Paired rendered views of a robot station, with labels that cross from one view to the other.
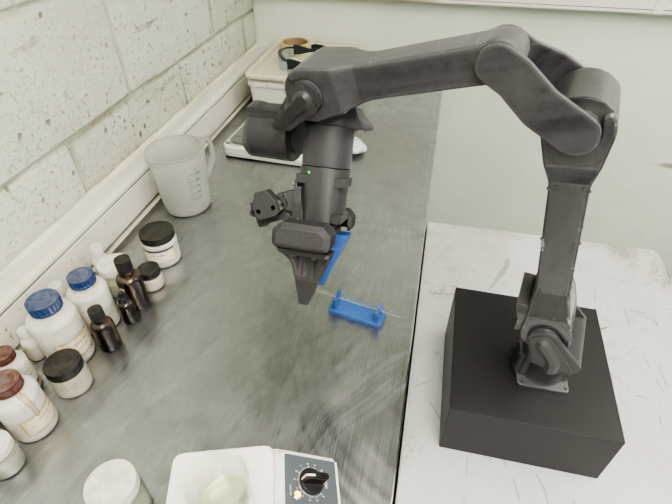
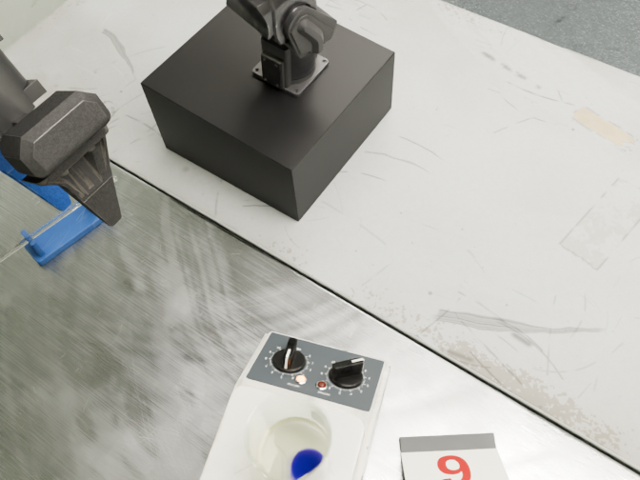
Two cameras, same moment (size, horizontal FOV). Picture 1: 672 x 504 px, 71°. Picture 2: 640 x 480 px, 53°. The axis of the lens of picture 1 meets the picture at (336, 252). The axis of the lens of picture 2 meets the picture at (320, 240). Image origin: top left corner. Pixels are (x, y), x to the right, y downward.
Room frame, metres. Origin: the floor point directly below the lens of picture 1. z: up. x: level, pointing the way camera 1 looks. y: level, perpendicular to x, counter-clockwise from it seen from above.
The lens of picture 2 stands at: (0.12, 0.21, 1.53)
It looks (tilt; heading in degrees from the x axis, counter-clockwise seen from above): 59 degrees down; 297
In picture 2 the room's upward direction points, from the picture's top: 5 degrees counter-clockwise
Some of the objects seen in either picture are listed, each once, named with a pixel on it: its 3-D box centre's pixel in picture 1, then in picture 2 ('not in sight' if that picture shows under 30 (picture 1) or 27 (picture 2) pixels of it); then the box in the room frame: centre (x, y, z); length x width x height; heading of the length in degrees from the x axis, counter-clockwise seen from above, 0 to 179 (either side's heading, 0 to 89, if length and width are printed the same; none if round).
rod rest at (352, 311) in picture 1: (357, 308); (64, 224); (0.58, -0.04, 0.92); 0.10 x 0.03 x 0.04; 66
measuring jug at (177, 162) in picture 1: (186, 174); not in sight; (0.94, 0.34, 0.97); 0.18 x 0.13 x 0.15; 147
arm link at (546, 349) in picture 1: (557, 330); (288, 9); (0.38, -0.27, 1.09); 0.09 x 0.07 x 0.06; 155
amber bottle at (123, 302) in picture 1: (126, 306); not in sight; (0.56, 0.37, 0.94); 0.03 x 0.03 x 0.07
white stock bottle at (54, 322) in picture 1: (58, 327); not in sight; (0.49, 0.44, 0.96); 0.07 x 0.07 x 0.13
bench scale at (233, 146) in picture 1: (278, 139); not in sight; (1.21, 0.16, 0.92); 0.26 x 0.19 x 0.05; 74
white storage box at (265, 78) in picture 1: (309, 79); not in sight; (1.53, 0.09, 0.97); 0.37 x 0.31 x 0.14; 168
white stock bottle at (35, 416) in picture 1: (20, 403); not in sight; (0.36, 0.44, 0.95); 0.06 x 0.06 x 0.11
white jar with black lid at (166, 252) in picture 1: (160, 244); not in sight; (0.73, 0.35, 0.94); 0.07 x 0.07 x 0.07
